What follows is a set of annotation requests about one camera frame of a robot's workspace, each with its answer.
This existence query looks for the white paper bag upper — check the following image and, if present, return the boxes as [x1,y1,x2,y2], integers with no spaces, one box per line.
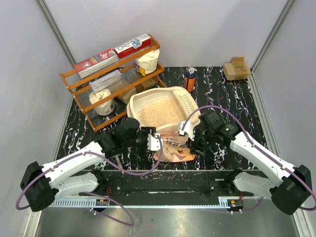
[134,49,160,76]

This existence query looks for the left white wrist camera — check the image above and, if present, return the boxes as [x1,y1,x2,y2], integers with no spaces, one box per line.
[147,133,163,151]

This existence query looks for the metal litter scoop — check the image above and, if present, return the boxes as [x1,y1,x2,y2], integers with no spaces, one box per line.
[105,149,124,174]

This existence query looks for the red white box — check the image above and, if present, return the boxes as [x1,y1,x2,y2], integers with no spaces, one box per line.
[75,48,119,78]
[114,34,152,59]

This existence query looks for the red white box right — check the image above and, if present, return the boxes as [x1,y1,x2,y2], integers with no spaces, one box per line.
[114,34,152,59]

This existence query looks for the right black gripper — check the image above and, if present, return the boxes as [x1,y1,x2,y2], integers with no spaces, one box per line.
[186,127,215,156]

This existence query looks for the brown box under shelf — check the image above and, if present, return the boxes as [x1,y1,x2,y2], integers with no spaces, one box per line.
[116,87,137,104]

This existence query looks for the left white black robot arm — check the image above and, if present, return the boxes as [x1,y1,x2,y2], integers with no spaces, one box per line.
[15,118,163,212]

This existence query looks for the orange pump bottle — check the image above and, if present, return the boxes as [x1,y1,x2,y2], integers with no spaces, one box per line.
[184,67,197,93]

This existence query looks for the clear plastic box on shelf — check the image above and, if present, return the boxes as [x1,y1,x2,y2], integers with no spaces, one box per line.
[89,70,121,93]

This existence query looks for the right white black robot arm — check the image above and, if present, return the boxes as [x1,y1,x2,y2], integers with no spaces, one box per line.
[178,106,316,215]

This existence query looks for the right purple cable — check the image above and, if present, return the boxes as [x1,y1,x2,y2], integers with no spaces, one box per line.
[181,105,316,214]

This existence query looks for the purple cable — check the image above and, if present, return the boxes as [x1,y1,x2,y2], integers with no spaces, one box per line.
[15,134,164,227]
[181,105,316,214]

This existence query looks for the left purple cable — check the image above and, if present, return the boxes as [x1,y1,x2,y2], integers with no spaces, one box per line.
[15,134,164,227]

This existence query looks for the white paper bag lower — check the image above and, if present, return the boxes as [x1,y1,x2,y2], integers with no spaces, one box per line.
[88,88,116,116]

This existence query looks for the pink cat litter bag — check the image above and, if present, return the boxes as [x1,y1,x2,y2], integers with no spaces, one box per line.
[161,132,196,162]

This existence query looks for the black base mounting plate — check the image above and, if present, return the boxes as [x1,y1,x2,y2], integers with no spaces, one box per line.
[93,170,242,206]

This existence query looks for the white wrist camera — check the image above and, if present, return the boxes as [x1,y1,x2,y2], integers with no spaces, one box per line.
[147,133,163,151]
[178,121,195,141]

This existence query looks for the orange wooden shelf rack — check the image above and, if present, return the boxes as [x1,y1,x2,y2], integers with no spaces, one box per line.
[60,36,166,132]

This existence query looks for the red white box left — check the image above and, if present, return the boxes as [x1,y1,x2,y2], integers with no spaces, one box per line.
[75,48,119,78]

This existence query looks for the brown cardboard box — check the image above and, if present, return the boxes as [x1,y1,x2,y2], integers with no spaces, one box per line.
[223,57,251,80]

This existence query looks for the beige plastic litter box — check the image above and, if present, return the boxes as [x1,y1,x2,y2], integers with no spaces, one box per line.
[126,86,200,135]

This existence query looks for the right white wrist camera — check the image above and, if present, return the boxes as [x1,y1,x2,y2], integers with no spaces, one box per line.
[178,121,195,141]

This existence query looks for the white paper bag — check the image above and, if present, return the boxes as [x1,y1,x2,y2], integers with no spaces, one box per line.
[134,49,160,76]
[88,88,116,116]

